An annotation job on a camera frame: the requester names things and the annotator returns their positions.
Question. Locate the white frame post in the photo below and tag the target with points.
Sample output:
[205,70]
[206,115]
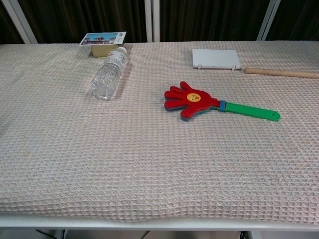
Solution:
[22,22]
[152,20]
[269,21]

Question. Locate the wooden stick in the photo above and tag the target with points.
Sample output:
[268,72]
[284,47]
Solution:
[281,73]

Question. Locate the white flat board with clips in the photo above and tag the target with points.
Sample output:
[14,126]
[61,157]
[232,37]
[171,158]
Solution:
[215,58]

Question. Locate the picture postcard box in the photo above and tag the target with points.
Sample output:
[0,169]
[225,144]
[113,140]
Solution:
[102,38]

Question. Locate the black curtain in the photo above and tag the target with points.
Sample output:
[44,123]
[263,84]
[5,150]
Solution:
[87,17]

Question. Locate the yellow box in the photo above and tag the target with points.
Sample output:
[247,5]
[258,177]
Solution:
[102,51]

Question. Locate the clear plastic water bottle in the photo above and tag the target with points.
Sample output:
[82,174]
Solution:
[108,74]

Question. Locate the beige waffle tablecloth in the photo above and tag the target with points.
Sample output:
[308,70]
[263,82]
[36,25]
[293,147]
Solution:
[124,154]

